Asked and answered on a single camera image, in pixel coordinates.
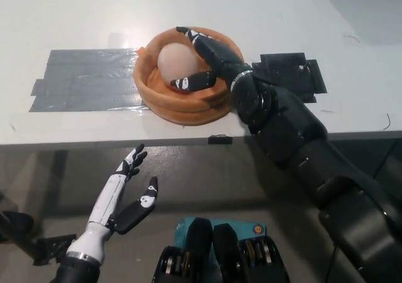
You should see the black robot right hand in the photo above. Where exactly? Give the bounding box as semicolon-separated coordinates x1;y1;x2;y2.
169;26;254;93

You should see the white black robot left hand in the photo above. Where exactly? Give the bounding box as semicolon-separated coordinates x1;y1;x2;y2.
67;143;160;262

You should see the pale pink plush dumpling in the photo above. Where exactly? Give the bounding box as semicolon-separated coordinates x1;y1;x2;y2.
156;43;202;92

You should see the black teal robot torso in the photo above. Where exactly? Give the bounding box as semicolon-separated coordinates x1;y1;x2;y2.
153;216;290;283

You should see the black tape square patch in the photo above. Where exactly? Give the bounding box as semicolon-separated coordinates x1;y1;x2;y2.
252;53;327;104

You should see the orange plush round basket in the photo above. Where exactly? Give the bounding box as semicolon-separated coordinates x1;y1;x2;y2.
133;26;245;127

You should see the black floor tape patch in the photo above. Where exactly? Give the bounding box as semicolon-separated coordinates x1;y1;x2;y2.
33;233;77;267

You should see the small black tape strip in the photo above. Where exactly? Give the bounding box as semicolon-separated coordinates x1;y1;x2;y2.
208;134;233;145

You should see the dark rounded object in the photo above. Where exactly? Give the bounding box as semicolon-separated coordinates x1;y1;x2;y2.
0;210;35;243

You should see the grey duct tape patch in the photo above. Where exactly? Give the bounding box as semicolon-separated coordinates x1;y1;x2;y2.
30;48;151;114

